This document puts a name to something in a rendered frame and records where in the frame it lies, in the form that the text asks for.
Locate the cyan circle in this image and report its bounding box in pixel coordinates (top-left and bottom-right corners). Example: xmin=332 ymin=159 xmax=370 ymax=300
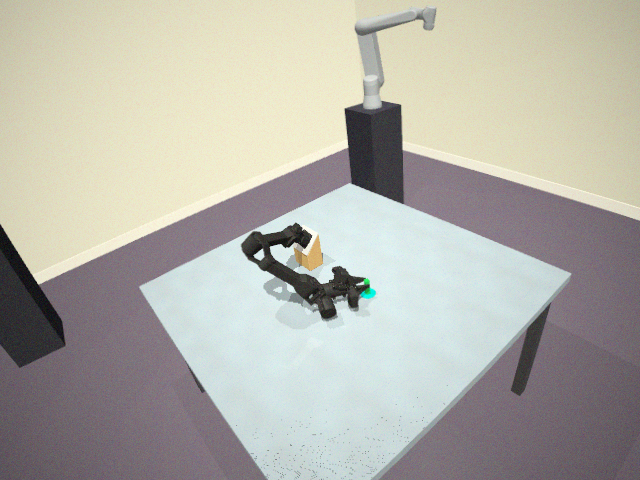
xmin=361 ymin=288 xmax=376 ymax=299

